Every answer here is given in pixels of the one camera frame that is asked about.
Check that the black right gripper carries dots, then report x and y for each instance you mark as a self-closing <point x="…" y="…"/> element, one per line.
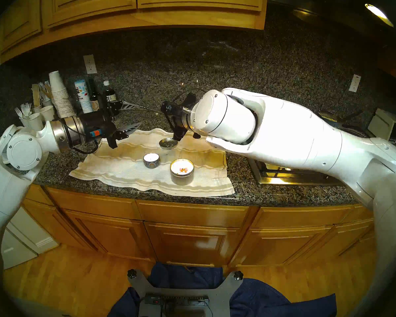
<point x="178" y="113"/>

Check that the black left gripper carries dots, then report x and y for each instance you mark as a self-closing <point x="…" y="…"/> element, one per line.
<point x="97" y="124"/>

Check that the black metal candle snuffer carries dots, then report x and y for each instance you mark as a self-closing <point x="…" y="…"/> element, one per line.
<point x="151" y="110"/>

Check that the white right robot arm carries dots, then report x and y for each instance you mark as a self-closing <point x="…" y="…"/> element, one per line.
<point x="300" y="134"/>

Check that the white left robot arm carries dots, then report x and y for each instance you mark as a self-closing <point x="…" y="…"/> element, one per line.
<point x="6" y="187"/>

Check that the small patterned candle cup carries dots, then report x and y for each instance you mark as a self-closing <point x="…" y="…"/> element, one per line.
<point x="151" y="161"/>

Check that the round tin candle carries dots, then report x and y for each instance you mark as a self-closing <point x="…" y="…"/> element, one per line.
<point x="182" y="172"/>

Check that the small round metal dish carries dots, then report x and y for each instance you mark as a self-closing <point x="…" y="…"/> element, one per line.
<point x="167" y="144"/>

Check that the soy sauce bottle white label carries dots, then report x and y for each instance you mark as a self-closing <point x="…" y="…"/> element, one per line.
<point x="109" y="95"/>

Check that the dark glass bottle beige label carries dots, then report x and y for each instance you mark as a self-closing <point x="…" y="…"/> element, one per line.
<point x="94" y="101"/>

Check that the white blue salt canister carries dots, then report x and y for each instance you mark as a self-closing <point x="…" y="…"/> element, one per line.
<point x="84" y="98"/>

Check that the white beige striped towel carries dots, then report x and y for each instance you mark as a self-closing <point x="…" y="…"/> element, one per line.
<point x="135" y="177"/>

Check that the stack of white paper cups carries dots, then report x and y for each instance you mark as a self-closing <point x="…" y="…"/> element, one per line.
<point x="62" y="98"/>

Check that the white paper cup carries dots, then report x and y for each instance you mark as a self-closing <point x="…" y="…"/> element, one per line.
<point x="48" y="113"/>
<point x="35" y="121"/>

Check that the wooden utensil bundle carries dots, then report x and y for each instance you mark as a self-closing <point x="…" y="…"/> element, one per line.
<point x="47" y="91"/>

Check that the paper cup holding wooden sticks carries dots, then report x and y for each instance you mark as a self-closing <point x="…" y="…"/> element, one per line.
<point x="37" y="109"/>

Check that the flat wooden stirrer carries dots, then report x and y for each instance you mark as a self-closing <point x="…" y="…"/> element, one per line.
<point x="36" y="93"/>

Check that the paper cup holding forks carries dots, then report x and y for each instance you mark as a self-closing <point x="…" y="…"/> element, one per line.
<point x="27" y="123"/>

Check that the white plastic fork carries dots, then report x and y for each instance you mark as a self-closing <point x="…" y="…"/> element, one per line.
<point x="26" y="108"/>
<point x="18" y="112"/>

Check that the wooden base cabinets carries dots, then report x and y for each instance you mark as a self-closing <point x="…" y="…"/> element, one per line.
<point x="191" y="240"/>

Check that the steel gas stove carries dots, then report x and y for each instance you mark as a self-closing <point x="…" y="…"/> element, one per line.
<point x="283" y="176"/>

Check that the white panelled door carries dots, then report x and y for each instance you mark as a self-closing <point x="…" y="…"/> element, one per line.
<point x="26" y="240"/>

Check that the black power strip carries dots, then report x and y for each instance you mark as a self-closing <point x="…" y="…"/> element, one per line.
<point x="176" y="300"/>

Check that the dark range hood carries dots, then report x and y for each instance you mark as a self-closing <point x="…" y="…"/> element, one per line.
<point x="316" y="6"/>

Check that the dark blue cloth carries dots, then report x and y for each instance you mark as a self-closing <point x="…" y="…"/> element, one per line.
<point x="267" y="299"/>

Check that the range hood lamp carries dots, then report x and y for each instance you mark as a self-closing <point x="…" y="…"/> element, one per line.
<point x="378" y="12"/>

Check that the white double wall outlet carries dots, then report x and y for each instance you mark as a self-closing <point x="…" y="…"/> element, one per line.
<point x="90" y="64"/>

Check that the wooden wall cabinets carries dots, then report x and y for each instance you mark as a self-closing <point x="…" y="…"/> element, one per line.
<point x="85" y="6"/>

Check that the black base plate knob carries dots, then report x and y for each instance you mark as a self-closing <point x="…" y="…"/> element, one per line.
<point x="132" y="273"/>
<point x="238" y="275"/>

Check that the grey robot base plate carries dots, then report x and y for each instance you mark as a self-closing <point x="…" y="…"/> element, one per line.
<point x="224" y="293"/>

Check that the white narrow wall outlet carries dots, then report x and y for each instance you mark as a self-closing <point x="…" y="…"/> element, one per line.
<point x="355" y="83"/>

